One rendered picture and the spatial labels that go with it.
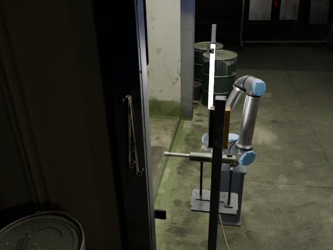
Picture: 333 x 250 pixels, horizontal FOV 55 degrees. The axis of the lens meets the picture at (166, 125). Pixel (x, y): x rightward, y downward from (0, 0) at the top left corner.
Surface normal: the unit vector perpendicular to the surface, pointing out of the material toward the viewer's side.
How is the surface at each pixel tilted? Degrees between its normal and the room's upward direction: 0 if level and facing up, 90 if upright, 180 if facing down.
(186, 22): 90
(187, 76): 90
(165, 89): 90
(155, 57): 90
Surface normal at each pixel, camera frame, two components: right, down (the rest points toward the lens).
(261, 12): -0.18, 0.31
